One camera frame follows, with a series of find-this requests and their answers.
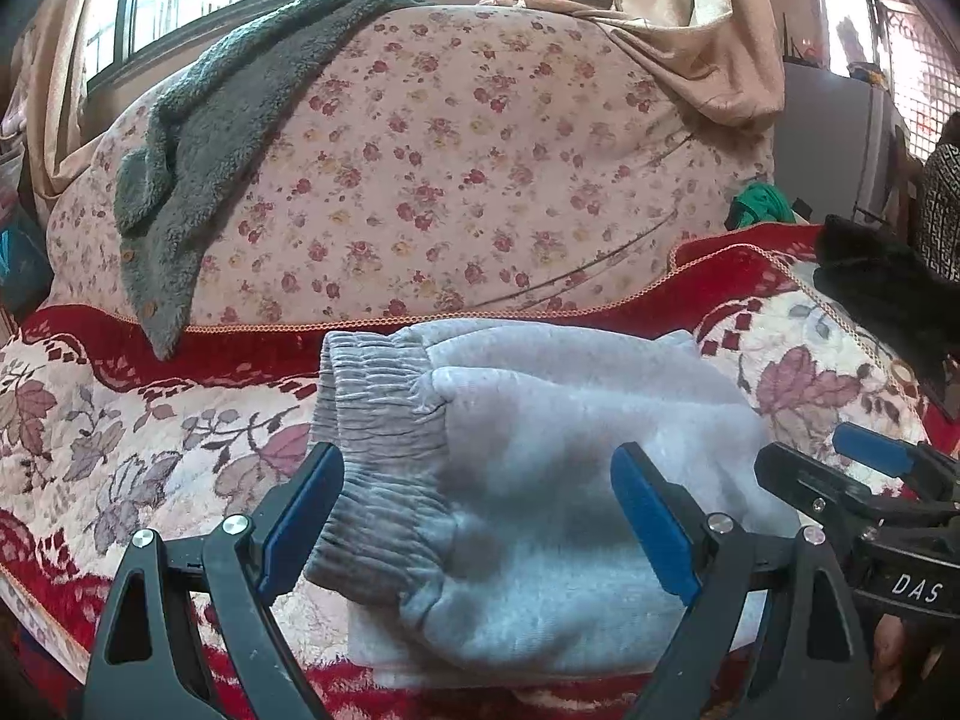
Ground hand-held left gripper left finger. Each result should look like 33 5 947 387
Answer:
79 441 346 720

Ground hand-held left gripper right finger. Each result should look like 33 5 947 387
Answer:
609 442 878 720

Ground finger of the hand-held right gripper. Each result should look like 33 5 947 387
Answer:
832 422 960 500
754 442 871 518

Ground light grey pants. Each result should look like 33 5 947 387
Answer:
304 319 803 691

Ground person's right hand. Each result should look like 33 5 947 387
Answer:
870 611 950 713

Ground black cloth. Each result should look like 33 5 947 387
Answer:
814 214 960 421

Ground red floral blanket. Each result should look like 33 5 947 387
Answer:
0 221 960 720

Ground black white patterned garment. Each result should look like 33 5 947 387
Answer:
919 112 960 278

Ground green cloth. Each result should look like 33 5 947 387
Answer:
724 181 796 230

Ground grey cabinet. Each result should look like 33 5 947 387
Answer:
772 64 908 226

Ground floral pink sofa backrest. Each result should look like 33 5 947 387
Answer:
45 4 777 331

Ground blue object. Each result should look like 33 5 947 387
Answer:
0 225 50 308

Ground window with metal grille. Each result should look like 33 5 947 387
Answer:
814 0 960 166

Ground grey fleece garment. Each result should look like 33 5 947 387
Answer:
112 0 428 361

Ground beige curtain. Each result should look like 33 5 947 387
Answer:
15 0 136 203
480 0 788 128

